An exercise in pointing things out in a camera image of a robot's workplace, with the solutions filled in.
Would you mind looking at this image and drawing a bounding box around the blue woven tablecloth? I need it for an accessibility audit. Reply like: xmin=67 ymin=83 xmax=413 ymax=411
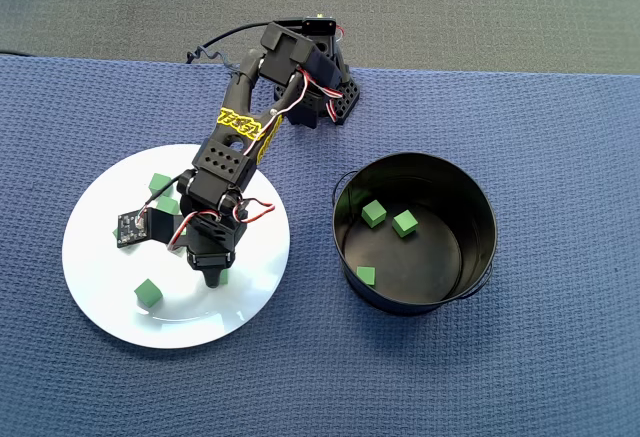
xmin=0 ymin=54 xmax=640 ymax=437

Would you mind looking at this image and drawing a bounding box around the black base cable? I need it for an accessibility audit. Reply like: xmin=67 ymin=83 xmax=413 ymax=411
xmin=184 ymin=17 xmax=281 ymax=66

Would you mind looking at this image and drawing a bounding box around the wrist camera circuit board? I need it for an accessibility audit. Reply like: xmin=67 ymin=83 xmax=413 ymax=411
xmin=116 ymin=206 xmax=184 ymax=249

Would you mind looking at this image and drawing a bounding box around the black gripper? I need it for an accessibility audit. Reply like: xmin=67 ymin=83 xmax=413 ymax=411
xmin=182 ymin=210 xmax=249 ymax=290

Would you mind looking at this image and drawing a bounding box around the black metal bucket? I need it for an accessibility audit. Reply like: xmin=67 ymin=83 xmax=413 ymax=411
xmin=331 ymin=151 xmax=500 ymax=317

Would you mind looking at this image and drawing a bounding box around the white round plate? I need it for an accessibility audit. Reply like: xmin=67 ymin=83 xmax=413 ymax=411
xmin=61 ymin=143 xmax=292 ymax=350

